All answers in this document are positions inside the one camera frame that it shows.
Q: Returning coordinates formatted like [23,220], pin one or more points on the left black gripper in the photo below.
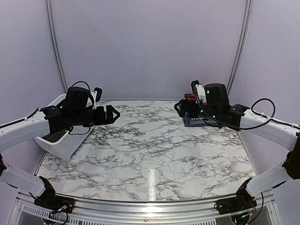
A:
[101,120]

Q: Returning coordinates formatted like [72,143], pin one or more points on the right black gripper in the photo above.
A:
[183,103]

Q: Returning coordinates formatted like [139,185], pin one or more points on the red black plaid shirt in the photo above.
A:
[190,97]

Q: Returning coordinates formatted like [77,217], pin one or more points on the blue checked shirt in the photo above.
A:
[204,123]

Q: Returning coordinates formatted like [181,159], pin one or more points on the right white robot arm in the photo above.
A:
[209,103]

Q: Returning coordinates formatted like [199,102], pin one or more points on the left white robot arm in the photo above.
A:
[78,108]

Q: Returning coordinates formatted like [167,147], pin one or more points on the white plastic bin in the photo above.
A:
[67,145]

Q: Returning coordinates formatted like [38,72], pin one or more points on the dark striped shirt in bin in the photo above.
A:
[55,136]

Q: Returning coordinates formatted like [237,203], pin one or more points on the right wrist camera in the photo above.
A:
[199,92]

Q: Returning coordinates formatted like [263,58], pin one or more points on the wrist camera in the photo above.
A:
[199,92]
[95,97]

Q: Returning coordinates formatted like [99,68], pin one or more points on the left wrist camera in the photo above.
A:
[95,97]

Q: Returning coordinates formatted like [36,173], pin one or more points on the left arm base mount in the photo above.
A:
[56,203]

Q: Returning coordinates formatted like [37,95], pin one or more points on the aluminium front frame rail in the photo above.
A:
[105,212]

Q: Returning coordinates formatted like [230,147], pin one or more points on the right wall aluminium profile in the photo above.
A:
[241,45]

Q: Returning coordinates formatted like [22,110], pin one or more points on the wall aluminium profile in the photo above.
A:
[54,44]
[241,45]

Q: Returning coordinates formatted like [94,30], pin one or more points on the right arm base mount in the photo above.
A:
[233,204]

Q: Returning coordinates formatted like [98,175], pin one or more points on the left wall aluminium profile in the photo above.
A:
[54,44]

